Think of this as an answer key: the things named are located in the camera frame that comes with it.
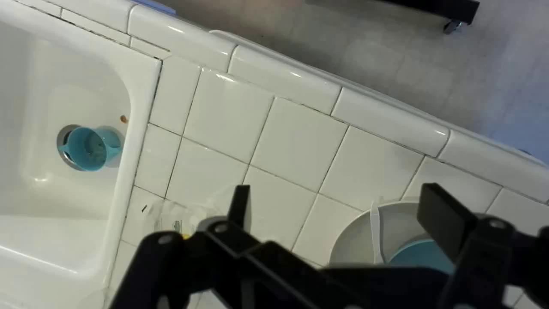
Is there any grey round plate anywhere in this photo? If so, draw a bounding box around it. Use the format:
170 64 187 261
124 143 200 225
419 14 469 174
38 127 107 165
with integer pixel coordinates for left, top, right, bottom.
328 200 460 272

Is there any white kitchen sink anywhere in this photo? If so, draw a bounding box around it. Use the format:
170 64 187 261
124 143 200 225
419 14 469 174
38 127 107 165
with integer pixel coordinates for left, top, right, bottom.
0 0 165 309

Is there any dark blue bowl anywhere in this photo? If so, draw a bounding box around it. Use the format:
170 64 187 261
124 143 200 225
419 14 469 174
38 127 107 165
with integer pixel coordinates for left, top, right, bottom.
388 237 457 277

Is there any teal cup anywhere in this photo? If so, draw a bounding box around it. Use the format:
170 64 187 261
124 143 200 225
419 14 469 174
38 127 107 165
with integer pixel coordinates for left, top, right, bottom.
55 124 126 174

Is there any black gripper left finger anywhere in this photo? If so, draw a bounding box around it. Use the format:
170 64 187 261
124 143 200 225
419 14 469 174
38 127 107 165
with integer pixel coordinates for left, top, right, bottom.
227 184 253 229

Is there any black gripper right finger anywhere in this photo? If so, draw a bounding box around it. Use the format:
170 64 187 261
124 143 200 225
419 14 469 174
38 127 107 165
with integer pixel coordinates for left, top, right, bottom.
416 182 481 249

